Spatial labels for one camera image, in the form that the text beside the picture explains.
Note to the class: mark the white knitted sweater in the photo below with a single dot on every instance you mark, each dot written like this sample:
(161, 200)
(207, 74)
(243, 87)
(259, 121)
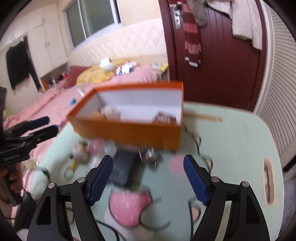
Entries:
(246, 22)

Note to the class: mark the pink bed duvet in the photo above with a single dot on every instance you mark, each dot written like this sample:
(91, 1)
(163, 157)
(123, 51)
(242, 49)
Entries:
(55, 102)

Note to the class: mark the left hand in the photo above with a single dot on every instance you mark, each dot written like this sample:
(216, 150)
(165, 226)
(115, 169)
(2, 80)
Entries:
(15, 177)

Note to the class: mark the pink heart-shaped case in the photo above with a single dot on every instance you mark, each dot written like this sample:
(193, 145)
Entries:
(96, 146)

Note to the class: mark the cartoon figure keychain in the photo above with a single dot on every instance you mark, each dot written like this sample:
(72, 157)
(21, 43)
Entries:
(80, 155)

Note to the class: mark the cream tufted headboard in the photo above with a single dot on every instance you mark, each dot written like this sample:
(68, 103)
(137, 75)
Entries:
(143, 42)

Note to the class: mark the blue white snack packet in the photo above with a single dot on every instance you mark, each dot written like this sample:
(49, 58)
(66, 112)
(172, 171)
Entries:
(127, 68)

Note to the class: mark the brown snack box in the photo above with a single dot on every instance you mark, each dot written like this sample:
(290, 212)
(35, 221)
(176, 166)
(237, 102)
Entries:
(165, 118)

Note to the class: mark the blue hair clip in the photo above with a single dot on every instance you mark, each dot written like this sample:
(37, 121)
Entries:
(73, 101)

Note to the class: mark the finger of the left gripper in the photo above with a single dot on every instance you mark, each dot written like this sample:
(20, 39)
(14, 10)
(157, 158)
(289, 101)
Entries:
(37, 137)
(26, 126)

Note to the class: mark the silver metal clip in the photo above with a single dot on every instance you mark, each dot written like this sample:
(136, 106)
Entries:
(150, 156)

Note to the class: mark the clear bubble wrap ball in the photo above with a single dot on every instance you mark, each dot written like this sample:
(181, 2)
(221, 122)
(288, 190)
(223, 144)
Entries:
(110, 149)

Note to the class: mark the window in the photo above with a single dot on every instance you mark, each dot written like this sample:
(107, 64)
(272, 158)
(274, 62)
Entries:
(90, 19)

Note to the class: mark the red pink striped scarf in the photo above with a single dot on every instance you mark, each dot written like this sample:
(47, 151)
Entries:
(192, 39)

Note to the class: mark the black red pouch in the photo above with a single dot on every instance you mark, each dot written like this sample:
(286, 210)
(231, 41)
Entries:
(125, 163)

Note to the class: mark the black hanging garment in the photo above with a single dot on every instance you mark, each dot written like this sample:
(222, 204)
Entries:
(20, 65)

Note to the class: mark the yellow pillow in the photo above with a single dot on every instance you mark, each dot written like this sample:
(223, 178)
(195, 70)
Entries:
(95, 74)

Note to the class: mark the white tissue pack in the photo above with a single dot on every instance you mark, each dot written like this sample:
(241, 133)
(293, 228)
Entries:
(106, 64)

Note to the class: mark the white slatted closet door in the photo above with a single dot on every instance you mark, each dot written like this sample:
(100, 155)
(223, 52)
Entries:
(277, 104)

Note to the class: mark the dark red wooden door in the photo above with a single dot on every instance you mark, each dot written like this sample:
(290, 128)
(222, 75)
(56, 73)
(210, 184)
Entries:
(231, 70)

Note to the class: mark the dark red pillow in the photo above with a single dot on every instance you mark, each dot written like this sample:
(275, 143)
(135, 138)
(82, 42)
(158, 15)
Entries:
(73, 74)

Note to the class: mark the orange cardboard box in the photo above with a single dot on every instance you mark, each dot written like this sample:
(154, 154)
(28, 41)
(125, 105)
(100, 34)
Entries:
(138, 104)

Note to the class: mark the white tissue ball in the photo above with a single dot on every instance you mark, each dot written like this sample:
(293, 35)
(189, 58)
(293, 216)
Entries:
(111, 112)

